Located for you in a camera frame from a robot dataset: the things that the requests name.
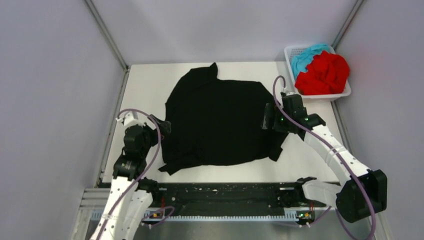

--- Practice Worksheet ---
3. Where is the black t shirt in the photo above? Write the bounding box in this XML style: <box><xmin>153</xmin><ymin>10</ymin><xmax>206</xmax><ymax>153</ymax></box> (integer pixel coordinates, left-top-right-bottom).
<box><xmin>159</xmin><ymin>63</ymin><xmax>287</xmax><ymax>175</ymax></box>

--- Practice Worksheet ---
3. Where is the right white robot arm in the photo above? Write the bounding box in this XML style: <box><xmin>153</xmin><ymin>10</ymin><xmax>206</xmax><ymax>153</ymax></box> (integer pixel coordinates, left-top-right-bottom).
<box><xmin>262</xmin><ymin>92</ymin><xmax>388</xmax><ymax>223</ymax></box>

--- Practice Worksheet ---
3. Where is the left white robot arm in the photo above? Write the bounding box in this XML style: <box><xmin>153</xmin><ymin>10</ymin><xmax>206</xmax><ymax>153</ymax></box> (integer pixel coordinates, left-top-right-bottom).
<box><xmin>90</xmin><ymin>108</ymin><xmax>171</xmax><ymax>240</ymax></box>

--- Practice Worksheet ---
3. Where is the blue t shirt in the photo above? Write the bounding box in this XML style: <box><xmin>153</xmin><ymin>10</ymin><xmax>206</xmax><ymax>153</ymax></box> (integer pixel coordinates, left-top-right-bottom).
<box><xmin>290</xmin><ymin>43</ymin><xmax>334</xmax><ymax>81</ymax></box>

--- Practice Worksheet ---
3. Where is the white plastic basket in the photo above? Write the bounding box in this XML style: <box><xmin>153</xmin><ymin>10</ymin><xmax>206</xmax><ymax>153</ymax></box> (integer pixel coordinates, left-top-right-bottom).
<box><xmin>284</xmin><ymin>44</ymin><xmax>352</xmax><ymax>102</ymax></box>

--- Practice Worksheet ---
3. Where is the red t shirt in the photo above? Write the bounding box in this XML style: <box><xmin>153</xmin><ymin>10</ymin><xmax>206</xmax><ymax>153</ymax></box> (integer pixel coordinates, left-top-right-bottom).
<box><xmin>294</xmin><ymin>50</ymin><xmax>350</xmax><ymax>96</ymax></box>

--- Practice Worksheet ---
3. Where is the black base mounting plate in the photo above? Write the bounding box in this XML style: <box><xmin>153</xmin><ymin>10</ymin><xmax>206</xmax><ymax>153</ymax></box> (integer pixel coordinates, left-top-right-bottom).
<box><xmin>149</xmin><ymin>182</ymin><xmax>326</xmax><ymax>216</ymax></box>

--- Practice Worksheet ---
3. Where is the aluminium frame rail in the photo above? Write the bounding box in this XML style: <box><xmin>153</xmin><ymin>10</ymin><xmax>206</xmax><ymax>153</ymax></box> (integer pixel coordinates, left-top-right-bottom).
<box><xmin>79</xmin><ymin>187</ymin><xmax>382</xmax><ymax>211</ymax></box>

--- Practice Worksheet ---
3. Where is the white slotted cable duct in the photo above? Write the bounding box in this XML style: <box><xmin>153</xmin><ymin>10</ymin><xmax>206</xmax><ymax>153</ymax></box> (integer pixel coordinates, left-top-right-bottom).
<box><xmin>89</xmin><ymin>207</ymin><xmax>312</xmax><ymax>222</ymax></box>

